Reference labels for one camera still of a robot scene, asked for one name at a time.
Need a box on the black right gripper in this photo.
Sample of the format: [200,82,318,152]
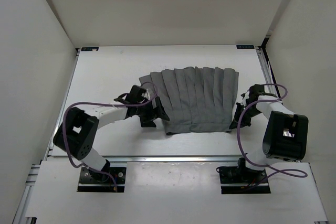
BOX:
[229,102,262,129]

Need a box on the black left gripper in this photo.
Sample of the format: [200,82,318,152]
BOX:
[135,97,169,127]

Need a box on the grey pleated skirt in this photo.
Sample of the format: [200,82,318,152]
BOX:
[139,67,239,135]

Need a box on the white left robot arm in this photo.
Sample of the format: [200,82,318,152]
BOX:
[53,82,169,182]

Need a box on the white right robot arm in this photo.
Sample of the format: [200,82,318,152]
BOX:
[229,84,309,182]

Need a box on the right blue corner label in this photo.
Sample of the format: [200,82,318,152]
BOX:
[236,45,255,49]

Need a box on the blue corner label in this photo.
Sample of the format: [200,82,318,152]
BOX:
[81,47,99,51]
[236,45,255,49]

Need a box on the left blue corner label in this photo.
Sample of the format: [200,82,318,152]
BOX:
[81,47,99,51]

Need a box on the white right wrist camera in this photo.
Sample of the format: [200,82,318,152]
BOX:
[241,91,249,107]

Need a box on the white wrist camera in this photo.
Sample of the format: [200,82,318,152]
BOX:
[241,91,249,107]
[144,89,155,100]

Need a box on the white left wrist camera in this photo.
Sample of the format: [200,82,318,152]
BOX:
[144,89,155,100]

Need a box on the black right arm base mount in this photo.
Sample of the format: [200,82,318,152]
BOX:
[216,158,271,195]

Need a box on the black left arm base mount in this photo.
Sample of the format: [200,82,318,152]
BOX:
[77,165,127,193]

